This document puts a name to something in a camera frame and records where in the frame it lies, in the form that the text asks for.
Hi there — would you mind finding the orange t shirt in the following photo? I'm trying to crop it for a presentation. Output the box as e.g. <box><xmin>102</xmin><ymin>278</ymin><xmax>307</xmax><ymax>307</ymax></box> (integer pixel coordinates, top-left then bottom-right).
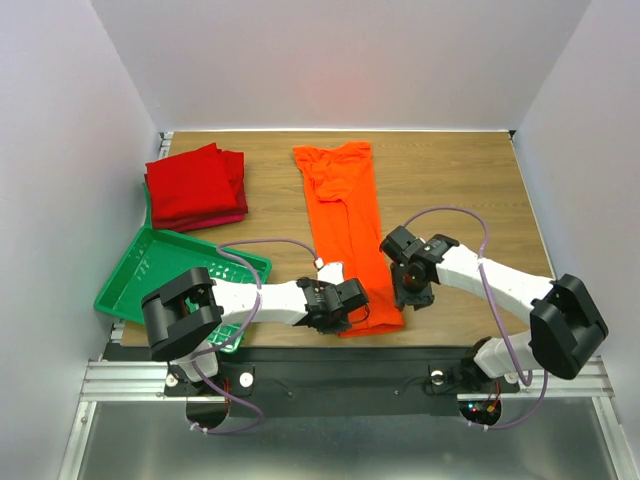
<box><xmin>293</xmin><ymin>142</ymin><xmax>405</xmax><ymax>337</ymax></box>

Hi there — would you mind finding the aluminium frame rail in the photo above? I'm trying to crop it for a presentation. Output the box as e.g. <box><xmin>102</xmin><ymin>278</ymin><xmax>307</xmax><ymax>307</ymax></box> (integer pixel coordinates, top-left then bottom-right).
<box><xmin>62</xmin><ymin>335</ymin><xmax>617</xmax><ymax>479</ymax></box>

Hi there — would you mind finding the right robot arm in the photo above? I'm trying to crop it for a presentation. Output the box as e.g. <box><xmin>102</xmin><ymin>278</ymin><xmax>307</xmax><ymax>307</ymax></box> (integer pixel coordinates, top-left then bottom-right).
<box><xmin>380</xmin><ymin>226</ymin><xmax>609</xmax><ymax>390</ymax></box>

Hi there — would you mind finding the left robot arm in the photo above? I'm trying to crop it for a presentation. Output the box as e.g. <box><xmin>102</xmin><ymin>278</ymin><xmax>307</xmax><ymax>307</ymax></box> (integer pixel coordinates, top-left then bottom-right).
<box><xmin>141</xmin><ymin>263</ymin><xmax>369</xmax><ymax>394</ymax></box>

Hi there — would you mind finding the folded dark red t shirt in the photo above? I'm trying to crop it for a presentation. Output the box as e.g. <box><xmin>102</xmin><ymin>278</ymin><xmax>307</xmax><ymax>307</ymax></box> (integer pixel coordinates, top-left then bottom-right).
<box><xmin>145</xmin><ymin>167</ymin><xmax>248</xmax><ymax>232</ymax></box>

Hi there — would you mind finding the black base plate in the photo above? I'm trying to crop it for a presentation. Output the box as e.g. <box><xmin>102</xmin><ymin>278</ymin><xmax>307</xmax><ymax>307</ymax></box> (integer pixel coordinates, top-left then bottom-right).
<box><xmin>89</xmin><ymin>345</ymin><xmax>519</xmax><ymax>426</ymax></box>

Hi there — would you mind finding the green plastic tray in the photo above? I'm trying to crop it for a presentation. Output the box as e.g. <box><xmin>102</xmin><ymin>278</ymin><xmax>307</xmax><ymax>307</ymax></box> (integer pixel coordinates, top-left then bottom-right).
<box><xmin>93</xmin><ymin>182</ymin><xmax>274</xmax><ymax>355</ymax></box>

